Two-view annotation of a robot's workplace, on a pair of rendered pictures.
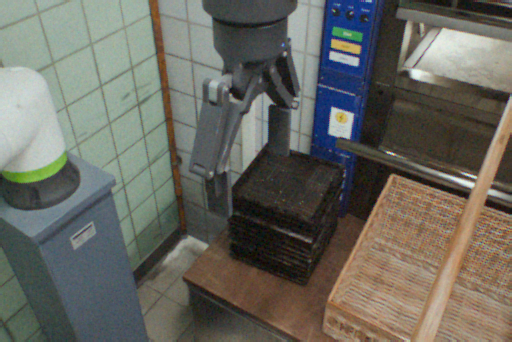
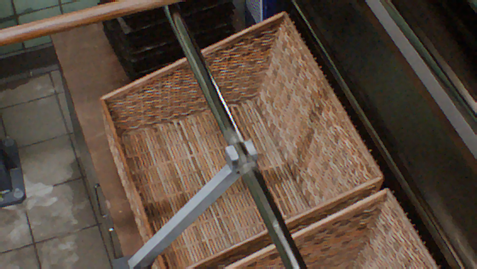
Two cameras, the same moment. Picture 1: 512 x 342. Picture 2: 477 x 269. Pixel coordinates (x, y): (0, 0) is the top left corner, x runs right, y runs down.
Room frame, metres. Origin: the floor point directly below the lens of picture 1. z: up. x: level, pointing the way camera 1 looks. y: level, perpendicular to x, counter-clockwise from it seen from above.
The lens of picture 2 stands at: (-0.22, -1.49, 2.34)
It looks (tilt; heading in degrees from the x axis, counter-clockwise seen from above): 48 degrees down; 41
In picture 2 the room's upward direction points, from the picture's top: 2 degrees counter-clockwise
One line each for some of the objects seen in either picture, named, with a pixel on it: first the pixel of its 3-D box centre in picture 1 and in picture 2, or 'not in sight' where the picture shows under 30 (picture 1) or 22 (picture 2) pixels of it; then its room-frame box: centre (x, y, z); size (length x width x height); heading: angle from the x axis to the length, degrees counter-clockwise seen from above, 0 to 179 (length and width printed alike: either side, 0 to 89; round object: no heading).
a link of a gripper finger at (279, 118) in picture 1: (279, 131); not in sight; (0.51, -0.03, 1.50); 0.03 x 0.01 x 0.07; 58
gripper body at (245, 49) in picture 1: (250, 55); not in sight; (0.46, 0.00, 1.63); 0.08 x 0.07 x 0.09; 148
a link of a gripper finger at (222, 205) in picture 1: (218, 189); not in sight; (0.40, 0.04, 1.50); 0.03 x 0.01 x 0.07; 58
